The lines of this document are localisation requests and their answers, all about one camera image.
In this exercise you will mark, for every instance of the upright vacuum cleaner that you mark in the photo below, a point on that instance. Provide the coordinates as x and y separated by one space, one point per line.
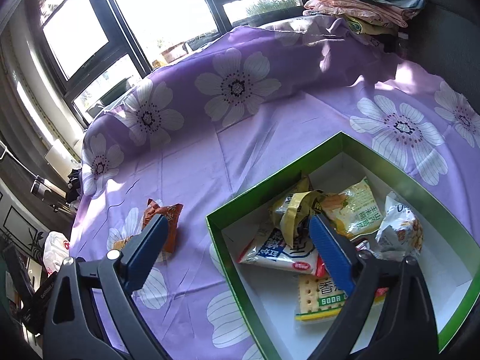
39 187

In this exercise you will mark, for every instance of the white square box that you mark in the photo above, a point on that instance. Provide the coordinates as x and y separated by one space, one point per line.
58 155

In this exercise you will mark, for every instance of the black framed window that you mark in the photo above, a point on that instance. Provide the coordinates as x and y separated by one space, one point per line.
127 26

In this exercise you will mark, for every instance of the white red plastic bag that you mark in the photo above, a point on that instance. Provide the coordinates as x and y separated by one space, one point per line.
56 251

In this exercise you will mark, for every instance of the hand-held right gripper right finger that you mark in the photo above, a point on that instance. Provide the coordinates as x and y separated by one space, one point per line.
332 251

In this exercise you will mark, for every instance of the red barcode snack packet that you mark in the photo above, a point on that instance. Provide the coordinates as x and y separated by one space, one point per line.
321 269

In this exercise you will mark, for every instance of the green cardboard box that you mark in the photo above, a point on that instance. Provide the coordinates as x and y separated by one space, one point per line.
412 195

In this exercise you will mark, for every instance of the brown snack packet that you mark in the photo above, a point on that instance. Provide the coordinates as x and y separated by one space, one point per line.
165 225

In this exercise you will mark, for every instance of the dark clothes pile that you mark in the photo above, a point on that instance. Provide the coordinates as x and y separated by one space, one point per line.
74 187

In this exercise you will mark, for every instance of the white puffed snack packet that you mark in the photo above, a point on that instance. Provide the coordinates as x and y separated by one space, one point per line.
397 228

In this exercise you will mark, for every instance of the pale yellow green snack packet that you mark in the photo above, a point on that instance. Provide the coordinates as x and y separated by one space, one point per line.
356 210

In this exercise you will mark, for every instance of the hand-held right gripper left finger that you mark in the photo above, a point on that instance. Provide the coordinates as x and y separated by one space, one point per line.
146 251

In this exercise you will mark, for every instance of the white blue biscuit packet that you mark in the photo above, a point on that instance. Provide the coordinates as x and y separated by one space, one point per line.
277 255

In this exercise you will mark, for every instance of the clear soda cracker packet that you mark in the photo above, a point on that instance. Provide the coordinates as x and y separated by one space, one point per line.
318 296

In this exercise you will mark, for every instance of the grey upholstered chair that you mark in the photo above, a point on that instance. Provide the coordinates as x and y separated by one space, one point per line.
446 26

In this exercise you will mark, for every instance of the yellow dark foil snack packet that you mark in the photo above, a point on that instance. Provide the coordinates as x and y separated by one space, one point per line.
288 213

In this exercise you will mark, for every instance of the folded clothes pile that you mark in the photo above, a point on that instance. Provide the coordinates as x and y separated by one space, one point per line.
363 3

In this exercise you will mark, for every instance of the purple floral bed sheet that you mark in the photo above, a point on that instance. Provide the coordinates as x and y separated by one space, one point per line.
225 150

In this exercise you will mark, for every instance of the green potted plant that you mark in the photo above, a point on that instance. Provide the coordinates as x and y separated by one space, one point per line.
33 242

